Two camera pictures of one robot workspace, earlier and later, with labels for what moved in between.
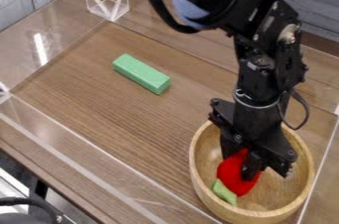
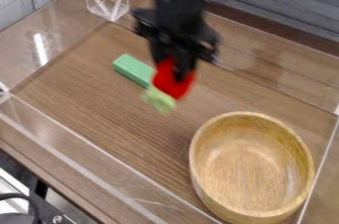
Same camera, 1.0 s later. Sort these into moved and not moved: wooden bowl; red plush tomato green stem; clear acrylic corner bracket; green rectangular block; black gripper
Moved: black gripper; red plush tomato green stem
Not moved: green rectangular block; wooden bowl; clear acrylic corner bracket
